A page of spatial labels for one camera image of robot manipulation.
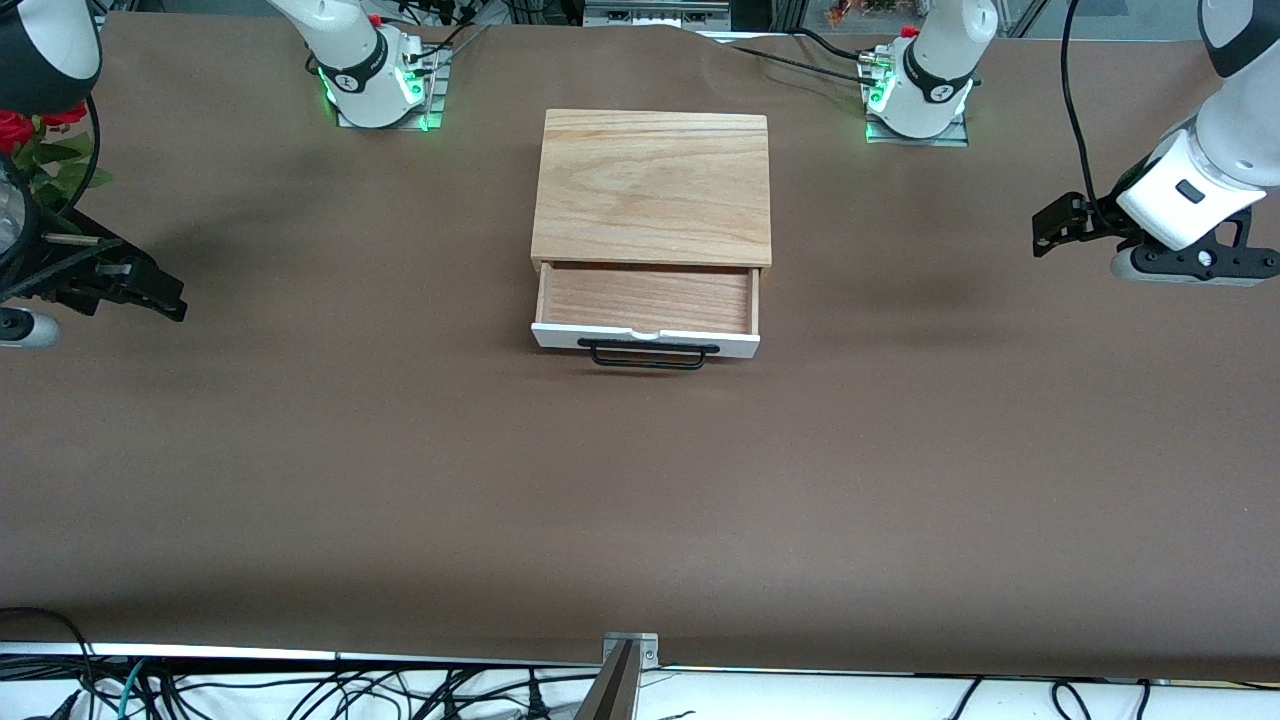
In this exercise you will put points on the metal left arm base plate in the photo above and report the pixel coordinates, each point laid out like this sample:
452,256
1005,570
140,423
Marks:
915,140

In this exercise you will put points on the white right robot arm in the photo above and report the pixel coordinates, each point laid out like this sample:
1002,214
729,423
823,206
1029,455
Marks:
350,60

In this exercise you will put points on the brown table cover sheet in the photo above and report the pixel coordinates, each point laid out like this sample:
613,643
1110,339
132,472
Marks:
640,480

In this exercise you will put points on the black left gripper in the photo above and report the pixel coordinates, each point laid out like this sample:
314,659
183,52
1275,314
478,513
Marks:
1101,217

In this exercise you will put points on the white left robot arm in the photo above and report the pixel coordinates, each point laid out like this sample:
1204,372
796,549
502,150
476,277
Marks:
1235,140

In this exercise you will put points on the light wooden drawer cabinet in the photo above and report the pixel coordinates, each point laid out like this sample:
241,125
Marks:
652,185

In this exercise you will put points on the grey power strip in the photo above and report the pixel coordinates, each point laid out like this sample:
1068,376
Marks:
655,12

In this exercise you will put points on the red roses with green leaves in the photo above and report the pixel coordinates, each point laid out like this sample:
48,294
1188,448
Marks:
45,150

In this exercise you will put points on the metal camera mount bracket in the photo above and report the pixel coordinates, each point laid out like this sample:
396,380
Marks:
622,680

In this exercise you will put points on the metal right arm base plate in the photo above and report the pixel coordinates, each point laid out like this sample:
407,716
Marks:
425,105

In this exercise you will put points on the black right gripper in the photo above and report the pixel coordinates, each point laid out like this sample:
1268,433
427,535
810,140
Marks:
52,266

